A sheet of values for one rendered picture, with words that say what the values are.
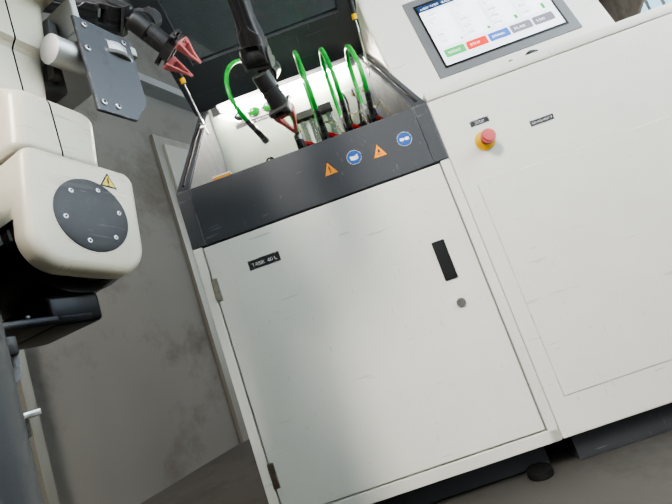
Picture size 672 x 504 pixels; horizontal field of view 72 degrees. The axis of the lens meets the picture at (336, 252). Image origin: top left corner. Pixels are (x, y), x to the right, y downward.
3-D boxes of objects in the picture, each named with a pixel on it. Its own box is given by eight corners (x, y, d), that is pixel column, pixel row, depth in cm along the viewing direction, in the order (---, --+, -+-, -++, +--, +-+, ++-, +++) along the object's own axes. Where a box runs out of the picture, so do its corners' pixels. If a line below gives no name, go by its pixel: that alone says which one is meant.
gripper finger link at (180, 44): (196, 72, 138) (168, 50, 134) (208, 53, 134) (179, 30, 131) (188, 80, 133) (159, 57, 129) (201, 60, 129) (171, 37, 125)
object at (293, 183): (206, 245, 120) (189, 188, 122) (212, 247, 124) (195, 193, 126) (434, 163, 117) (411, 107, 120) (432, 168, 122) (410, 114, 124)
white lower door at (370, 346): (282, 519, 109) (200, 248, 119) (284, 515, 111) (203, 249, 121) (546, 430, 106) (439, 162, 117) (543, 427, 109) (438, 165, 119)
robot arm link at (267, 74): (247, 78, 133) (263, 69, 130) (253, 69, 138) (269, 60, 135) (261, 99, 136) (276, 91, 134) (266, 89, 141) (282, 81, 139)
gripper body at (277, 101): (292, 98, 144) (280, 77, 140) (290, 111, 136) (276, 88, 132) (275, 108, 146) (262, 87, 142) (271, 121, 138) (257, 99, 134)
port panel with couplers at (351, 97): (357, 156, 172) (330, 83, 177) (357, 159, 175) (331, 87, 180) (390, 144, 171) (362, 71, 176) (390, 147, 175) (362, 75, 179)
